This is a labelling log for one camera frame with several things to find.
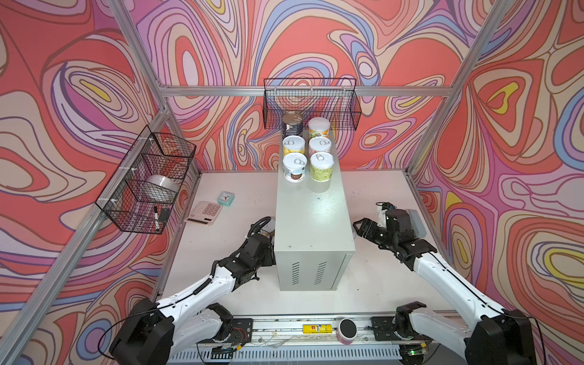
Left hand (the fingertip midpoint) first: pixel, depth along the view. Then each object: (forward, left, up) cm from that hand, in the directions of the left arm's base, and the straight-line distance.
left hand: (271, 248), depth 86 cm
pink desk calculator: (+19, +32, -4) cm, 38 cm away
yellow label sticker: (-26, -16, -3) cm, 31 cm away
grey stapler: (+11, -61, -1) cm, 62 cm away
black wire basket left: (+7, +38, +28) cm, 48 cm away
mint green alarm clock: (+28, +24, -3) cm, 36 cm away
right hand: (+4, -34, +6) cm, 35 cm away
